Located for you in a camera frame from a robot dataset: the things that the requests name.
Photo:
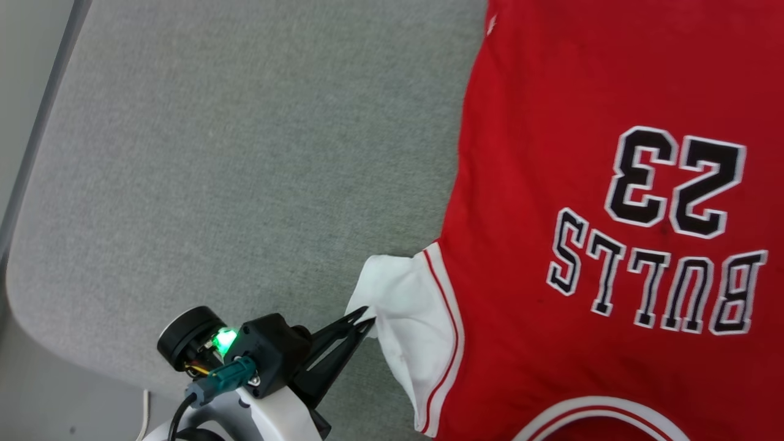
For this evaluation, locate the grey metal frame bar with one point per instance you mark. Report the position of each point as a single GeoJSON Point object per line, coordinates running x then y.
{"type": "Point", "coordinates": [44, 110]}

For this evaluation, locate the red basketball jersey white sleeves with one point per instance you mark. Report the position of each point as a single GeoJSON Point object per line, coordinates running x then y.
{"type": "Point", "coordinates": [551, 92]}

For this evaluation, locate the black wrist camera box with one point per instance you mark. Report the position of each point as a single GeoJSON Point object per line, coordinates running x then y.
{"type": "Point", "coordinates": [275, 352]}

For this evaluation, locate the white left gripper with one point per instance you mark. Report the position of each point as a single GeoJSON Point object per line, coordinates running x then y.
{"type": "Point", "coordinates": [275, 419]}

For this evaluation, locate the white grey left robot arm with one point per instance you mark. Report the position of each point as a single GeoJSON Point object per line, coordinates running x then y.
{"type": "Point", "coordinates": [223, 422]}

